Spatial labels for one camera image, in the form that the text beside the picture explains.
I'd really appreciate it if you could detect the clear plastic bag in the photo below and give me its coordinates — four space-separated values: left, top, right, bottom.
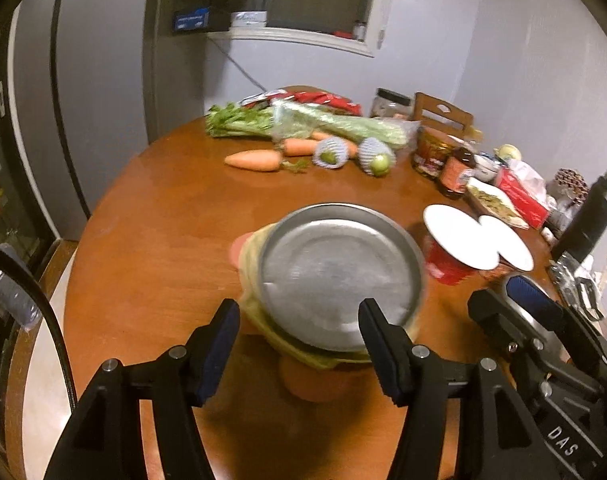
0 242 44 331

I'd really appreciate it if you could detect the white dish of food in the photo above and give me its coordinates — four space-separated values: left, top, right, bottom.
466 177 529 231

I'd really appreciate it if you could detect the green fruit in foam net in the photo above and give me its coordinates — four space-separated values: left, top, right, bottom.
312 136 348 169
358 137 397 178

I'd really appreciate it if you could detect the black thermos flask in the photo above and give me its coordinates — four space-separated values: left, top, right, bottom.
551 166 607 263

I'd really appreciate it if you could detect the brown dotted bundle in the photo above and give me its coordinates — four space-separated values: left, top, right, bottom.
553 167 591 206

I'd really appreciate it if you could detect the red tissue box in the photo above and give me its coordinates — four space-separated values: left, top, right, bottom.
493 160 557 230

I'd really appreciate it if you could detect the celery bunch in plastic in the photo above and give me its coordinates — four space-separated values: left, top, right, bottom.
205 100 419 151

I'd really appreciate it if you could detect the black and clear case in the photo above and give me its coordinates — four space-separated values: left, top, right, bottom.
546 255 607 321

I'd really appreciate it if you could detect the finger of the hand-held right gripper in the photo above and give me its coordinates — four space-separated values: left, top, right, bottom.
467 287 600 396
506 274 607 376

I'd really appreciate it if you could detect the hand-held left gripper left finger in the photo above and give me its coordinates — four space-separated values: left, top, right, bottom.
44 298 242 480

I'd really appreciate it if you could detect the blue box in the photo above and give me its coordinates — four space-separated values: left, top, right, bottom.
172 7 214 36

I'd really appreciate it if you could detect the white and blue ceramic bowl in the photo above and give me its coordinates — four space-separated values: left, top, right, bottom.
473 154 501 183

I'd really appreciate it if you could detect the red bowl with white inside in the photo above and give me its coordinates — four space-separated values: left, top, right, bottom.
422 204 501 286
476 215 535 286

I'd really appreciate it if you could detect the clear jar with dark lid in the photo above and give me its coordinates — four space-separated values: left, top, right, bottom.
371 88 413 120

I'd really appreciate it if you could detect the round steel plate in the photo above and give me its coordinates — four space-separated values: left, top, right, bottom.
258 202 428 353

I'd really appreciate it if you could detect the pink bear-shaped plate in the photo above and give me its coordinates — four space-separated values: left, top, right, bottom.
230 230 354 404

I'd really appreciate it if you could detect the large carrot with leaves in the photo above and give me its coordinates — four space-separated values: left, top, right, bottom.
224 150 309 174

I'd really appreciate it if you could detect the grey refrigerator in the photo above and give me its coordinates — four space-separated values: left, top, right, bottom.
8 0 159 241

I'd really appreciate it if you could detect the small carrot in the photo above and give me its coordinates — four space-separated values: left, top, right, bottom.
311 131 359 158
282 138 320 157

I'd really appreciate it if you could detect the yellow shell-shaped plate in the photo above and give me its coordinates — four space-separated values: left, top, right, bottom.
240 222 424 372

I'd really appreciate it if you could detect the white box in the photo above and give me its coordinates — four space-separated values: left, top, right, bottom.
231 10 268 28

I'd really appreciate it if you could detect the sauce bottle with orange label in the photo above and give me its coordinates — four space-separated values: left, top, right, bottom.
436 147 477 200

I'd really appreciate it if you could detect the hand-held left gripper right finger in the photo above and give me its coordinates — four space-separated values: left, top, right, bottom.
357 297 574 480

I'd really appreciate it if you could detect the glass door cabinet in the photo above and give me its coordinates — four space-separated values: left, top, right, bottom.
0 35 59 461

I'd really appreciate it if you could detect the red sauce jar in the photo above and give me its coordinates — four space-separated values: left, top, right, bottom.
412 127 459 181

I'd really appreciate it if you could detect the thick black cable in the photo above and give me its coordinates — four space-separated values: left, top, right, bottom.
0 240 79 411

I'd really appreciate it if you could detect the steel bowl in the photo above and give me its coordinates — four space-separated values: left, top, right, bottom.
496 270 564 346

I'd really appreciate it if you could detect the red snack packet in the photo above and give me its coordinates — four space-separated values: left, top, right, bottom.
241 88 363 115

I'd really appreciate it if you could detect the thin wall wire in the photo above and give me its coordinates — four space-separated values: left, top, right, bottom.
211 35 269 92

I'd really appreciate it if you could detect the wooden chair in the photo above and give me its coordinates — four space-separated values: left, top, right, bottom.
413 92 475 133

